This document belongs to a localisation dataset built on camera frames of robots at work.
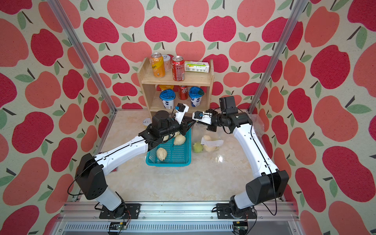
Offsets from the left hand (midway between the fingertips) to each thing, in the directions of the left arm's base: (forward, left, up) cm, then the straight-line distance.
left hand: (196, 123), depth 72 cm
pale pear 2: (-3, +20, -26) cm, 33 cm away
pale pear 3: (+9, -10, -27) cm, 30 cm away
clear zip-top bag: (0, -8, -17) cm, 18 cm away
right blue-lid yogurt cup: (+24, 0, -1) cm, 24 cm away
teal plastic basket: (-1, +10, -32) cm, 34 cm away
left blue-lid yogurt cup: (+23, +17, -2) cm, 28 cm away
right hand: (+3, -3, -2) cm, 5 cm away
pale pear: (+6, +9, -24) cm, 27 cm away
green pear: (+1, -2, -25) cm, 25 cm away
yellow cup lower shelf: (+31, +18, -1) cm, 36 cm away
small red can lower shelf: (+28, +7, -3) cm, 29 cm away
